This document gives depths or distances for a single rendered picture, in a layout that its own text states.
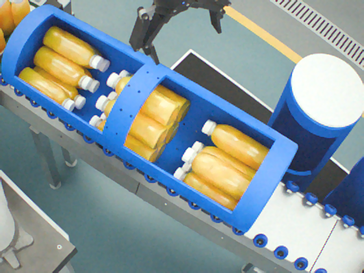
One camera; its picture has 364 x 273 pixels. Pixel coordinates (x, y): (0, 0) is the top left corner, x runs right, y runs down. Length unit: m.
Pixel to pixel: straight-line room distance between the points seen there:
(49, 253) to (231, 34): 1.96
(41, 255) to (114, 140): 0.39
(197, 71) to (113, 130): 1.35
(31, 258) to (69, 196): 1.19
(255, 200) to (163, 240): 1.23
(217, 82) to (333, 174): 0.73
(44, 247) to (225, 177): 0.53
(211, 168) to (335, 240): 0.51
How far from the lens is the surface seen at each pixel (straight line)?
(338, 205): 2.37
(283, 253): 1.68
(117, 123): 1.52
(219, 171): 1.52
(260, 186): 1.45
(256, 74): 3.05
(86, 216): 2.67
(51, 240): 1.56
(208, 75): 2.82
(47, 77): 1.78
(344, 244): 1.80
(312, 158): 2.47
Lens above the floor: 2.55
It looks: 65 degrees down
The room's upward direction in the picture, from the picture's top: 12 degrees clockwise
